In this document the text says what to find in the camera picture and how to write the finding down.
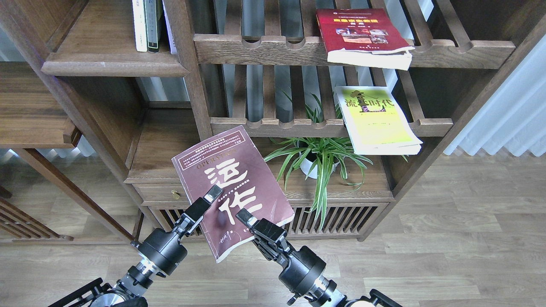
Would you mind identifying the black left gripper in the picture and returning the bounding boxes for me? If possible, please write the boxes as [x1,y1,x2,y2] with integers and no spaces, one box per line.
[130,185,224,278]

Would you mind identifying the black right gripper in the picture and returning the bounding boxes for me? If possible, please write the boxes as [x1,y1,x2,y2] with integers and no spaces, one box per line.
[236,208,326,297]

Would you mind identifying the maroon book white characters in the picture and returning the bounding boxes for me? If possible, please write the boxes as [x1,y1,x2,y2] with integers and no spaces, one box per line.
[172,126,295,262]

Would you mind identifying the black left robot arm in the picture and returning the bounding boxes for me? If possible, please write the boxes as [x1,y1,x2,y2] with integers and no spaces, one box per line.
[51,185,223,307]

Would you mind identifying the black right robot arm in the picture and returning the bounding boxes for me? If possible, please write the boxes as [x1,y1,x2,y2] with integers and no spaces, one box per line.
[236,209,400,307]

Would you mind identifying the red book on shelf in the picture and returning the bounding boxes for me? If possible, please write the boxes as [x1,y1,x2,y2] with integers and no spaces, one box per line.
[316,9,415,70]

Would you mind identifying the green spider plant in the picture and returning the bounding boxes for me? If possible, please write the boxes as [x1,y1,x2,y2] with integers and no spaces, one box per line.
[262,90,410,229]

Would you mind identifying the dark wooden bookshelf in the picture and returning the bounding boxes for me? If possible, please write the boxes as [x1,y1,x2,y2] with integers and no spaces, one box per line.
[1,0,545,240]

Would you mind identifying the yellow green book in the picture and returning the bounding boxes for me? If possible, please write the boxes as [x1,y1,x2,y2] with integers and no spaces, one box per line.
[334,86,422,155]

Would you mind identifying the white upright book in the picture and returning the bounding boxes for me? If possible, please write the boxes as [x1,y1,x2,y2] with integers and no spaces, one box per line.
[132,0,148,52]

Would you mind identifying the dark green upright book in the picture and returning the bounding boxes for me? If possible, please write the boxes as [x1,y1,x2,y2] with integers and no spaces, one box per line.
[144,0,164,53]

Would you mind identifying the wooden side table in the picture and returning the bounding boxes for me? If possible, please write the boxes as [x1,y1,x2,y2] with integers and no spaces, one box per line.
[0,61,144,244]

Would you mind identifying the white curtain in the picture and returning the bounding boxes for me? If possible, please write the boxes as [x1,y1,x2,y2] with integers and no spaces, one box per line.
[444,38,546,156]

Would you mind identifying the white book behind post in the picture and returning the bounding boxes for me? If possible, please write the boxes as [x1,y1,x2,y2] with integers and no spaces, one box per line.
[163,0,177,55]

